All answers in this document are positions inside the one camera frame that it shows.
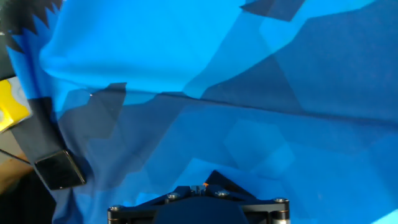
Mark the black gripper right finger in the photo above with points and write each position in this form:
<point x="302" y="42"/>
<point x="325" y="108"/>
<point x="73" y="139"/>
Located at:
<point x="264" y="211"/>

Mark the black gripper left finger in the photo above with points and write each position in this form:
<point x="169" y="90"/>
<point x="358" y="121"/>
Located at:
<point x="140" y="211"/>

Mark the blue mountain print cloth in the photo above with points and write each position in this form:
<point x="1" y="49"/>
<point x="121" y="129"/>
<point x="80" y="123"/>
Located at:
<point x="217" y="62"/>

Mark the yellow box green button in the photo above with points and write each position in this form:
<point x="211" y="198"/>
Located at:
<point x="9" y="105"/>

